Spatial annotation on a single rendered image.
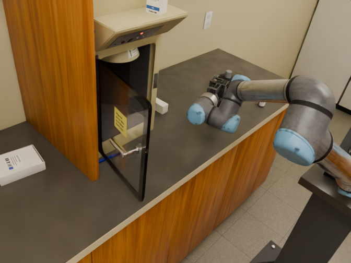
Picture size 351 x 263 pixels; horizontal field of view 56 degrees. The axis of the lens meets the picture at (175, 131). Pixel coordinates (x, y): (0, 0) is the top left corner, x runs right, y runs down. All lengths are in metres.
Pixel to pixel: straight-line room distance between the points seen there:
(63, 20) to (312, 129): 0.74
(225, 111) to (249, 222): 1.37
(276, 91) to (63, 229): 0.80
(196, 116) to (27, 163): 0.64
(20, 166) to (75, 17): 0.61
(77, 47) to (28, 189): 0.55
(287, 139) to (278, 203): 1.80
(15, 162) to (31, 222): 0.26
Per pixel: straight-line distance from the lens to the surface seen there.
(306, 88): 0.95
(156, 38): 1.27
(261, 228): 2.47
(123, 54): 1.22
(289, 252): 1.87
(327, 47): 3.99
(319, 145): 0.94
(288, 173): 2.97
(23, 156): 1.35
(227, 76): 1.51
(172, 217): 1.54
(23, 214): 1.21
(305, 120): 0.91
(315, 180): 1.50
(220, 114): 1.23
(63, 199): 1.22
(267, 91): 1.09
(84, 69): 0.99
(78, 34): 0.97
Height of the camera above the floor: 1.86
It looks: 37 degrees down
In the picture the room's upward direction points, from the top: 8 degrees clockwise
